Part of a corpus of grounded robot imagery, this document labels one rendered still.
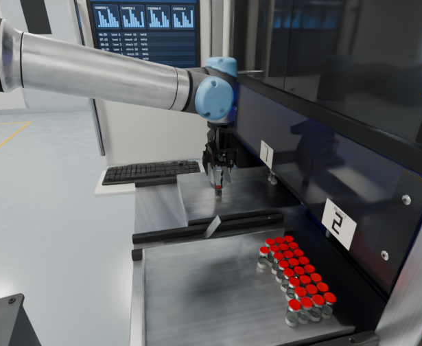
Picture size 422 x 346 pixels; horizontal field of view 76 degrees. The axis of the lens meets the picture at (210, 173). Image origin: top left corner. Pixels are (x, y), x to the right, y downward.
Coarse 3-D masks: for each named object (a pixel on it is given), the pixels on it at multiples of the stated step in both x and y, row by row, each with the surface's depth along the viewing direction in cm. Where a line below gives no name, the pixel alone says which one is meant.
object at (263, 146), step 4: (264, 144) 82; (264, 148) 82; (268, 148) 79; (260, 152) 85; (264, 152) 82; (268, 152) 79; (272, 152) 77; (260, 156) 86; (264, 156) 82; (268, 156) 80; (264, 160) 83; (268, 160) 80; (268, 164) 80
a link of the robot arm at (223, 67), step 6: (210, 60) 62; (216, 60) 62; (222, 60) 62; (228, 60) 62; (234, 60) 63; (210, 66) 63; (216, 66) 62; (222, 66) 62; (228, 66) 62; (234, 66) 63; (210, 72) 62; (216, 72) 63; (222, 72) 62; (228, 72) 63; (234, 72) 64; (222, 78) 63; (228, 78) 63; (234, 78) 64; (234, 84) 65; (234, 90) 66; (234, 96) 67; (234, 102) 67
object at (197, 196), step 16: (176, 176) 92; (192, 176) 93; (240, 176) 98; (256, 176) 98; (192, 192) 88; (208, 192) 88; (224, 192) 88; (240, 192) 88; (256, 192) 88; (272, 192) 88; (192, 208) 80; (208, 208) 80; (224, 208) 80; (240, 208) 80; (256, 208) 80; (272, 208) 74; (288, 208) 75; (304, 208) 77; (192, 224) 71
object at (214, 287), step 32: (160, 256) 62; (192, 256) 63; (224, 256) 63; (256, 256) 63; (160, 288) 55; (192, 288) 55; (224, 288) 55; (256, 288) 55; (160, 320) 49; (192, 320) 49; (224, 320) 49; (256, 320) 49; (320, 320) 49
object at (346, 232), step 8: (328, 200) 54; (328, 208) 54; (336, 208) 51; (328, 216) 54; (336, 216) 52; (344, 216) 49; (328, 224) 54; (336, 224) 52; (344, 224) 50; (352, 224) 48; (344, 232) 50; (352, 232) 48; (344, 240) 50
